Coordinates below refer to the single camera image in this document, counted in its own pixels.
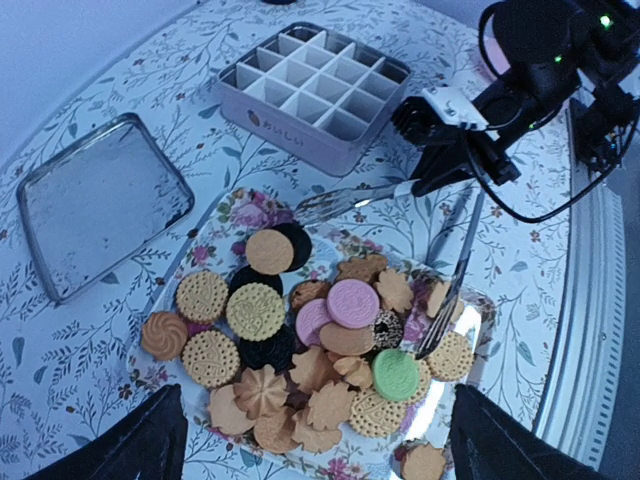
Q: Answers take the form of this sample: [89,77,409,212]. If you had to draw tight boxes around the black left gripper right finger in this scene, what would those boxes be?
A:
[449,384,604,480]

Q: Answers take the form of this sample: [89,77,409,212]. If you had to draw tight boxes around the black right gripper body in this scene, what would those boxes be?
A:
[412,89,540,196]

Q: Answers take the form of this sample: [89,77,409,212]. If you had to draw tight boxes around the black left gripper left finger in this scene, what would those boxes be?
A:
[30,384,188,479]

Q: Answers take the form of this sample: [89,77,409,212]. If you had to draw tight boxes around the metal serving tongs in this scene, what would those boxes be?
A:
[294,179,487,361]

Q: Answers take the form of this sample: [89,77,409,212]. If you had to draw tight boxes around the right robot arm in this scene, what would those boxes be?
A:
[411,1,639,196]

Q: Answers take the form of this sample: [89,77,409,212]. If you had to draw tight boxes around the green sandwich cookie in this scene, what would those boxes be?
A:
[372,349,420,402]

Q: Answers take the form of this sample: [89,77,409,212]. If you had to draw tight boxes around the chocolate sprinkle donut cookie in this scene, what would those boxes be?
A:
[373,309,404,350]

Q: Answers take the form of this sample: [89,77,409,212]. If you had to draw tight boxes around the pink divided cookie tin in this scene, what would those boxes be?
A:
[217,22,411,177]

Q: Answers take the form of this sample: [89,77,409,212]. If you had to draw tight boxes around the beige embossed round biscuit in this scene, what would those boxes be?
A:
[226,283,286,341]

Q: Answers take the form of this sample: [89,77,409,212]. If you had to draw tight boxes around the floral rectangular tray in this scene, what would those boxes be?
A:
[128,188,494,479]

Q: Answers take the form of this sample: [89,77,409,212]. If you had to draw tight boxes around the pink sandwich cookie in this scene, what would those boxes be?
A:
[326,279,380,329]
[295,298,333,347]

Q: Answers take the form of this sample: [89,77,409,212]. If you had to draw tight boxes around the tan round cookie on black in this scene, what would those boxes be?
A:
[245,229,294,275]

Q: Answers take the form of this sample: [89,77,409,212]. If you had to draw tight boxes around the metal tin lid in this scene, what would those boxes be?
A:
[16,112,195,303]

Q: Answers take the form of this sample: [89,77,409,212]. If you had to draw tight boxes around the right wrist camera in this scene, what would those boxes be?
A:
[391,87,490,147]

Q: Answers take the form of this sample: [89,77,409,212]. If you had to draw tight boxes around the aluminium front rail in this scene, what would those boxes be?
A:
[532,104,640,471]

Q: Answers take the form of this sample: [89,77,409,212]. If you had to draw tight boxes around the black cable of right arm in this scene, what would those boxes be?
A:
[474,9,626,224]

